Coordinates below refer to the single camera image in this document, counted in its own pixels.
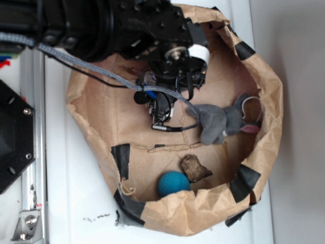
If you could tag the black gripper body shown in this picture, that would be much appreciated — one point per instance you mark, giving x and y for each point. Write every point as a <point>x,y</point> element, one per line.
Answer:
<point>158,32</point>

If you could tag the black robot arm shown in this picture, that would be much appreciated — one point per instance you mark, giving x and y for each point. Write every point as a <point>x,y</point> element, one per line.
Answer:
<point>82,28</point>

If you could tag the grey plush bunny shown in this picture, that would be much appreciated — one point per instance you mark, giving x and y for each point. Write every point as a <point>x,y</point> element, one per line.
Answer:
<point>218,123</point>

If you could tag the brown rock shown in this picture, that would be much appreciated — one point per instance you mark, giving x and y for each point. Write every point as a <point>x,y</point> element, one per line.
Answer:
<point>193,168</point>

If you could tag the teal dimpled ball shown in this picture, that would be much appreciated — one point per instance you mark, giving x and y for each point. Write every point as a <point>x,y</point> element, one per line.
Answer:
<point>172,182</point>

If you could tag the white plastic board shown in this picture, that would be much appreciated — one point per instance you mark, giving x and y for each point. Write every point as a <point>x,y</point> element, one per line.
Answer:
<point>81,209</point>

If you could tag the aluminium extrusion rail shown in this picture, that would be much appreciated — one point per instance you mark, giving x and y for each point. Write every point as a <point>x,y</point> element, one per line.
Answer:
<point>33,179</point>

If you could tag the black octagonal mount plate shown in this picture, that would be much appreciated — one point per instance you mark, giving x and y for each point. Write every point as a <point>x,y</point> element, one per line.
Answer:
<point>17,136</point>

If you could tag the silver corner bracket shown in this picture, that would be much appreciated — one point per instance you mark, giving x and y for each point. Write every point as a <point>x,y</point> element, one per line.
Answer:
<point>29,227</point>

